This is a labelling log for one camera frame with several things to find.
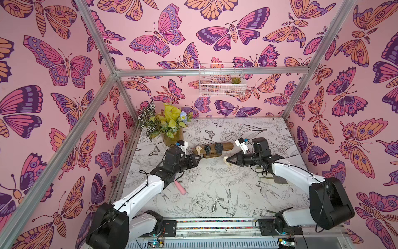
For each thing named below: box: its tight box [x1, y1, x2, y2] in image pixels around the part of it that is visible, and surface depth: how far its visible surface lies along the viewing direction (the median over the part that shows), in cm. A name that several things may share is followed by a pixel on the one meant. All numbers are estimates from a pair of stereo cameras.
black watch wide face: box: [214, 142, 224, 155], surface depth 95 cm
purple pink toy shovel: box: [173, 179, 187, 196], surface depth 87 cm
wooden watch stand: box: [192, 142, 234, 159], surface depth 96 cm
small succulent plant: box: [230, 76, 242, 85], surface depth 94 cm
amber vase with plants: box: [137, 100, 193, 147], surface depth 93 cm
